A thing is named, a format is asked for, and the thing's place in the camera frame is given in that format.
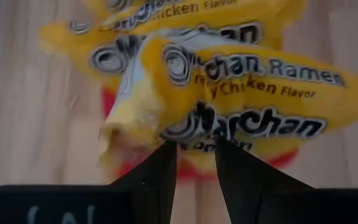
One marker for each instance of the yellow Maruchan ramen pack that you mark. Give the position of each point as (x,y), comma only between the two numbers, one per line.
(269,144)
(259,9)
(73,53)
(322,105)

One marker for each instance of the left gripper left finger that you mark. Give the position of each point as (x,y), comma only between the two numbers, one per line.
(154,189)

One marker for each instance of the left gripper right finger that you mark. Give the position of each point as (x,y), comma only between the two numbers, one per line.
(244,186)

